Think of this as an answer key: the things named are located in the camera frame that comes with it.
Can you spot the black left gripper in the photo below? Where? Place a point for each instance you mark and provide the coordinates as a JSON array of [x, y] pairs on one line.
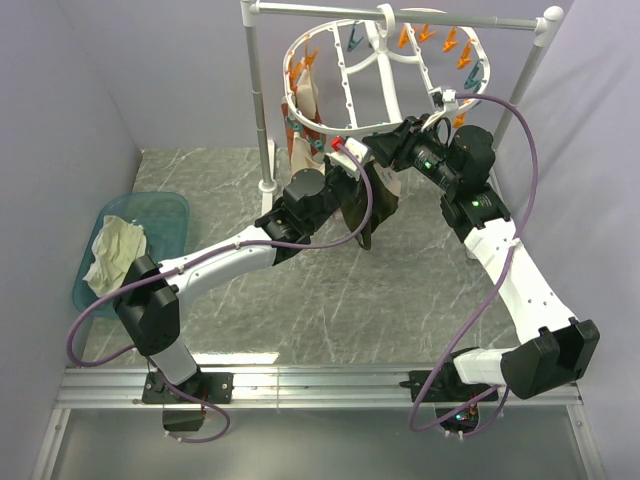
[[330, 168]]

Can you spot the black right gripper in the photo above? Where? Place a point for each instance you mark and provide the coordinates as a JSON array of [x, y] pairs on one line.
[[399, 144]]

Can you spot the olive green underwear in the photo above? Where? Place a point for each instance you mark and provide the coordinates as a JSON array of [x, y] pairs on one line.
[[386, 189]]

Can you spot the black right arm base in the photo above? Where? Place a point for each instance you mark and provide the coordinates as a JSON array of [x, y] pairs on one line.
[[448, 388]]

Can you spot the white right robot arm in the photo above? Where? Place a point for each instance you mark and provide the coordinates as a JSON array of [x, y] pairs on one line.
[[555, 348]]

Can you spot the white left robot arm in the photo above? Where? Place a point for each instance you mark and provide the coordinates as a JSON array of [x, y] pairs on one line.
[[155, 295]]

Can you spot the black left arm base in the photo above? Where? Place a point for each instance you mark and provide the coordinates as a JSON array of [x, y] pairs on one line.
[[184, 412]]

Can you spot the beige hanging underwear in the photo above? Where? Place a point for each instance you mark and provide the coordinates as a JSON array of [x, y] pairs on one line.
[[306, 143]]

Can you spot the rust orange hanging underwear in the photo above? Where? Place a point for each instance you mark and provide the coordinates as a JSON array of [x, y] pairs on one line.
[[287, 125]]

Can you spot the cream underwear in basket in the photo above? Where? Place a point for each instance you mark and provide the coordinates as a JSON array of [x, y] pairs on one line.
[[117, 244]]

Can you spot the teal plastic basket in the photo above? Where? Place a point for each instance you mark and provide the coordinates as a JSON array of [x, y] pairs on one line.
[[164, 217]]

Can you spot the white metal drying rack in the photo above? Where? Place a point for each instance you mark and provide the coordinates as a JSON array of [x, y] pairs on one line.
[[383, 36]]

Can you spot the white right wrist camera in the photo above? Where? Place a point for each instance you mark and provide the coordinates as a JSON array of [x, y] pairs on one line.
[[445, 102]]

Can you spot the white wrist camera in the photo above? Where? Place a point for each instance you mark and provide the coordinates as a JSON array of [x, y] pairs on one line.
[[445, 102], [350, 154]]

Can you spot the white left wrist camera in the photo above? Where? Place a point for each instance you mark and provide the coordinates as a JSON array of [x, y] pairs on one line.
[[350, 154]]

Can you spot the aluminium mounting rail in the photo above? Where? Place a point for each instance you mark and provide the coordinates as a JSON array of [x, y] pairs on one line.
[[339, 386]]

